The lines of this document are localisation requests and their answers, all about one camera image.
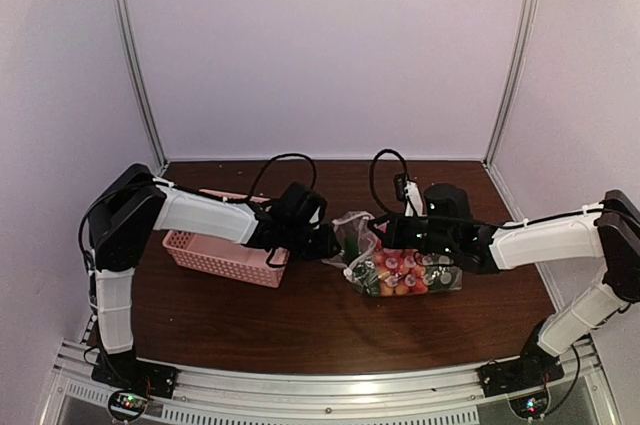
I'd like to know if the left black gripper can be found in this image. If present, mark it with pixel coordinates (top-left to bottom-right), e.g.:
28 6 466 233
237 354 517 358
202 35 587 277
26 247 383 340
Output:
282 221 341 261

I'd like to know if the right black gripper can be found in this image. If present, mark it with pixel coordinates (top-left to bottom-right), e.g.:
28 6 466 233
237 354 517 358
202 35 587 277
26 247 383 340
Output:
369 212 456 257

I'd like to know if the clear zip top bag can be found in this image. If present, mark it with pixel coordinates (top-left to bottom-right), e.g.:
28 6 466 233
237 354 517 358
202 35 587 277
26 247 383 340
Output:
323 211 462 298

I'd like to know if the pink plastic basket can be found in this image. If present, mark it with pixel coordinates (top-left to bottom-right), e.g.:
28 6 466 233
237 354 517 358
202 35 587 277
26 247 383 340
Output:
161 187 292 289

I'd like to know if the green fake cucumber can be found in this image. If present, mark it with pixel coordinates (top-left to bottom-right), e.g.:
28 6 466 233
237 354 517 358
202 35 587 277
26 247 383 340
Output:
344 233 360 262

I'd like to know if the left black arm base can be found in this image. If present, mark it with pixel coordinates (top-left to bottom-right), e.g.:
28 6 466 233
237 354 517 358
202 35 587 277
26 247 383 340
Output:
91 349 178 399

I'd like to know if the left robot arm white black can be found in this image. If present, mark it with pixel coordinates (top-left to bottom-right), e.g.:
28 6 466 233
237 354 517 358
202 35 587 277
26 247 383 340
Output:
78 164 341 389

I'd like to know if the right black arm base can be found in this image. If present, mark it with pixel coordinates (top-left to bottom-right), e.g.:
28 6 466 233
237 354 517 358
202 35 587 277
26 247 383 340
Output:
477 321 565 397

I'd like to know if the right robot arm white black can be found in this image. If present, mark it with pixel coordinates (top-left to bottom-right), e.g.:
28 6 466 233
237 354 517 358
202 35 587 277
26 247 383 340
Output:
368 184 639 387

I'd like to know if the right circuit board with leds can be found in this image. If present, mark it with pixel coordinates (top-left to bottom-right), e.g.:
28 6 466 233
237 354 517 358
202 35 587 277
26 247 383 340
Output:
509 394 550 420

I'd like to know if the circuit board with leds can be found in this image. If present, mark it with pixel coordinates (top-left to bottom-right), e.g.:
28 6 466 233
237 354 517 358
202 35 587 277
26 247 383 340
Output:
509 394 550 420
107 390 149 421

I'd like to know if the left circuit board with leds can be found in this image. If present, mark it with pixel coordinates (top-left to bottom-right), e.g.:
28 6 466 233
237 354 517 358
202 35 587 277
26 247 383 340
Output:
107 390 149 421

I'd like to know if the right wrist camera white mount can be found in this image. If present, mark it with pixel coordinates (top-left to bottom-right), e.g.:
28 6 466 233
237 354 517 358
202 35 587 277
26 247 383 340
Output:
393 174 423 217

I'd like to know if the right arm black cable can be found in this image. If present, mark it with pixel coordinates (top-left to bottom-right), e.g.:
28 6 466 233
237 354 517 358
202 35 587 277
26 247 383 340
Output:
368 147 414 219

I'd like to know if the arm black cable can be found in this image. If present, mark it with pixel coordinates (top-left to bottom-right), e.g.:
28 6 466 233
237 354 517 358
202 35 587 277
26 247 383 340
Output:
244 152 321 266
368 147 414 219

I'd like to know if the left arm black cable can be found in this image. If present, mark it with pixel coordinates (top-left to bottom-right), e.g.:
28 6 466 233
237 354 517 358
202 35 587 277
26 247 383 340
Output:
244 152 321 266

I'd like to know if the front aluminium rail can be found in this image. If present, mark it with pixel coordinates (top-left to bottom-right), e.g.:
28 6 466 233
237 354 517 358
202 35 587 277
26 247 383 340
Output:
35 339 621 424

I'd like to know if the left aluminium frame post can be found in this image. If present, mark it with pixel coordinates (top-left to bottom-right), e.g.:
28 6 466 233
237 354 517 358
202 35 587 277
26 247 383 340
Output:
113 0 169 170

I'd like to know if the aluminium frame post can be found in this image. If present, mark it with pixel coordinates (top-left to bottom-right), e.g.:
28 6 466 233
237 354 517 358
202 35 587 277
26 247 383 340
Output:
113 0 169 170
482 0 546 169

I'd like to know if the right aluminium frame post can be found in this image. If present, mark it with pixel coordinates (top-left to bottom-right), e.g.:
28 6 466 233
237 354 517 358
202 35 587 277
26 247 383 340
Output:
482 0 546 169

